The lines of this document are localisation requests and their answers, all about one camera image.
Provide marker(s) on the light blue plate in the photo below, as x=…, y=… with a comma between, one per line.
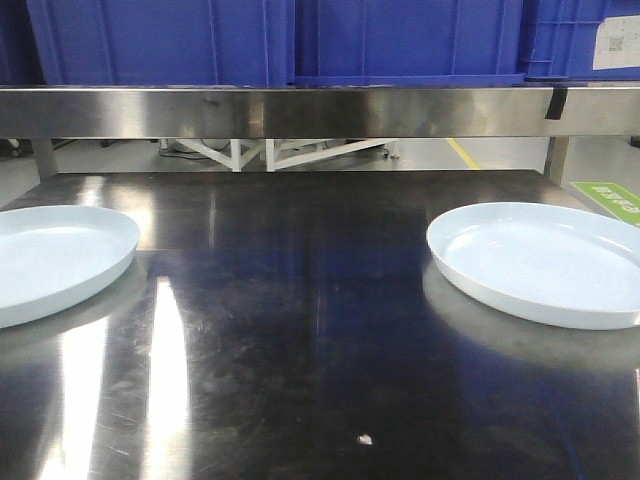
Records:
x=548, y=264
x=55, y=257

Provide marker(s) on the blue plastic bin, middle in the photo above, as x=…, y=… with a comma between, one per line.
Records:
x=407, y=43

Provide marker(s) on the blue plastic bin, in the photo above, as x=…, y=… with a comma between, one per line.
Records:
x=407, y=43
x=557, y=40
x=165, y=43

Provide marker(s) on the black tape strip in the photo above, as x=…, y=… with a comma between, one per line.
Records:
x=557, y=103

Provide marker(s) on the blue plastic bin, left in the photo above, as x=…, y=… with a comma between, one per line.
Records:
x=165, y=43

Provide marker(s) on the green floor sign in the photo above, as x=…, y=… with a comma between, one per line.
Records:
x=612, y=197

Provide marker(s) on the blue plastic bin, right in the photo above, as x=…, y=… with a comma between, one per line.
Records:
x=557, y=40

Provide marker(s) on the white paper label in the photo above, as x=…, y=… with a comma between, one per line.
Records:
x=617, y=43

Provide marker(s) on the white metal frame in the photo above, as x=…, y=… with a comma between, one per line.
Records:
x=278, y=154

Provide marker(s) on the steel shelf post, right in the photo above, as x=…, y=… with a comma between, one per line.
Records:
x=554, y=165

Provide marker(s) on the steel shelf post, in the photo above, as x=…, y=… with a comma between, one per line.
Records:
x=554, y=165
x=44, y=154

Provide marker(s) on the steel shelf post, left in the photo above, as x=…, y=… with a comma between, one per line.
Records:
x=44, y=154

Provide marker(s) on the stainless steel shelf rail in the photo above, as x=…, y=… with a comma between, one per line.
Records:
x=592, y=109

